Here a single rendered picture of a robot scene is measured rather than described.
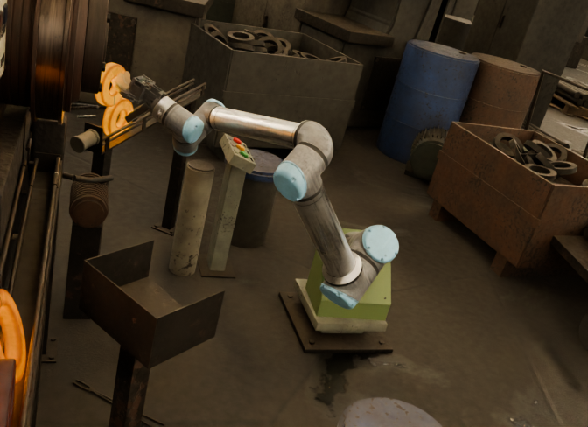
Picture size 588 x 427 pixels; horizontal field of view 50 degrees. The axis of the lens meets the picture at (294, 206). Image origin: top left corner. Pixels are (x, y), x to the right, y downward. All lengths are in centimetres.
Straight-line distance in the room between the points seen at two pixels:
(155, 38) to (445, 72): 210
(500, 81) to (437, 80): 51
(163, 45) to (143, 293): 304
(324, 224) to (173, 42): 268
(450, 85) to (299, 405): 315
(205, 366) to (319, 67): 240
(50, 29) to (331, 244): 110
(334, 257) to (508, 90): 321
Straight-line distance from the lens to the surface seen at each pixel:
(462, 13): 898
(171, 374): 234
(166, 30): 448
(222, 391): 231
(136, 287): 166
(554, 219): 361
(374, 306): 264
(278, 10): 589
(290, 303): 280
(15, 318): 140
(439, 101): 493
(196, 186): 264
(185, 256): 280
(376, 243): 237
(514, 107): 521
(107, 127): 241
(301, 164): 188
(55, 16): 160
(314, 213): 199
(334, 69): 429
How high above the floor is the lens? 153
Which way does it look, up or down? 24 degrees down
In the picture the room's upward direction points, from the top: 15 degrees clockwise
